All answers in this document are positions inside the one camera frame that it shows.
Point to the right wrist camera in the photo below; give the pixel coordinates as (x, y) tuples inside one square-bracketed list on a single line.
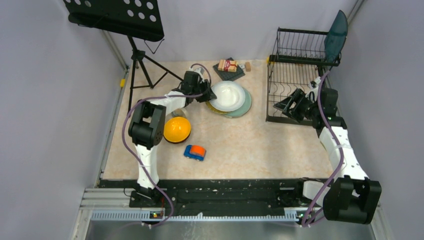
[(314, 87)]

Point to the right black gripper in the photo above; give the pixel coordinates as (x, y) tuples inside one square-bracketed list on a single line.
[(297, 96)]

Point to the small wooden block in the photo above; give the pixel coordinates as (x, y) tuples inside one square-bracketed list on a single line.
[(248, 66)]

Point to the black wire dish rack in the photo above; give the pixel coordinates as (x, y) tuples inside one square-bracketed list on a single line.
[(298, 57)]

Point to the wooden blocks stack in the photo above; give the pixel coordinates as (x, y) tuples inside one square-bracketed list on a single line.
[(227, 65)]

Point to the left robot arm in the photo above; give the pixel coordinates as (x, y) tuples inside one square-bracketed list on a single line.
[(147, 120)]

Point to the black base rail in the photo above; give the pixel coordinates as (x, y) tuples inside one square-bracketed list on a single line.
[(235, 200)]

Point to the yellow-rimmed patterned plate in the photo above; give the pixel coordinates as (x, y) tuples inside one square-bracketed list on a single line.
[(215, 110)]

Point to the teal square plate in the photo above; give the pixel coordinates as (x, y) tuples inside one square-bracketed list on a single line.
[(336, 37)]

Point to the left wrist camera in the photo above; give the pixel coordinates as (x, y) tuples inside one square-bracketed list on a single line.
[(201, 71)]

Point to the light green round plate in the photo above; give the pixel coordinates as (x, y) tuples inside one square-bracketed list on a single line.
[(244, 108)]

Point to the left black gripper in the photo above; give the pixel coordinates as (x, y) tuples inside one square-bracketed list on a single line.
[(210, 96)]

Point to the blue orange toy car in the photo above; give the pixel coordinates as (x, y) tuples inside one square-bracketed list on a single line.
[(195, 152)]

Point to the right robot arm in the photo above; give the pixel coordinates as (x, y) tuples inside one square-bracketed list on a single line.
[(344, 165)]

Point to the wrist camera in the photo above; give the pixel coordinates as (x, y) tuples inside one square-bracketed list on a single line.
[(314, 87), (201, 71)]

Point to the yellow bowl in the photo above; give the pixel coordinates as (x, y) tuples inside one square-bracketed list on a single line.
[(177, 130)]

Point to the black music stand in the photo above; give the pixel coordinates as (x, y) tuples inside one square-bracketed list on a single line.
[(132, 18)]

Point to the beige mug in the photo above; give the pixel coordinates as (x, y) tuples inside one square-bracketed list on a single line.
[(180, 112)]

